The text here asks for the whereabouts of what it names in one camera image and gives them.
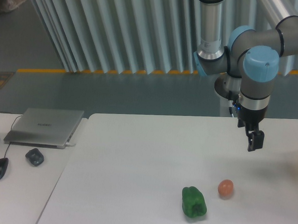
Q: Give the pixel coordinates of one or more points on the brown egg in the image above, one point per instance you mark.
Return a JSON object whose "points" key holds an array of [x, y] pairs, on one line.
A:
{"points": [[225, 188]]}

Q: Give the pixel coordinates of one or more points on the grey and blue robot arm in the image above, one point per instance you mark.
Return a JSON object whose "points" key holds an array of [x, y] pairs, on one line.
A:
{"points": [[249, 63]]}

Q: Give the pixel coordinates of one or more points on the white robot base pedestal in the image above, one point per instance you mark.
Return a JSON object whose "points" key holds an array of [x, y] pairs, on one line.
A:
{"points": [[227, 89]]}

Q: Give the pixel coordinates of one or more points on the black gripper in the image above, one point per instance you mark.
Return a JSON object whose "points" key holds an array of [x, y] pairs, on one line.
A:
{"points": [[250, 119]]}

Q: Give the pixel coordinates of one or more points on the white folding screen partition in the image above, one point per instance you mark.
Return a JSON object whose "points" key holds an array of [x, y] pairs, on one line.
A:
{"points": [[141, 35]]}

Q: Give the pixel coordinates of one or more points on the silver closed laptop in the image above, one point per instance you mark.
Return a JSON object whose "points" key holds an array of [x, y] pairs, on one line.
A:
{"points": [[45, 127]]}

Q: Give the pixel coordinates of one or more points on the green bell pepper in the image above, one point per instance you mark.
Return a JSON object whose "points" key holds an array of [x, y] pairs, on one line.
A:
{"points": [[193, 202]]}

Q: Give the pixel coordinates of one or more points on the dark earbuds case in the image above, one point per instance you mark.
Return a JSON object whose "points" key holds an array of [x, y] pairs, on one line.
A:
{"points": [[35, 157]]}

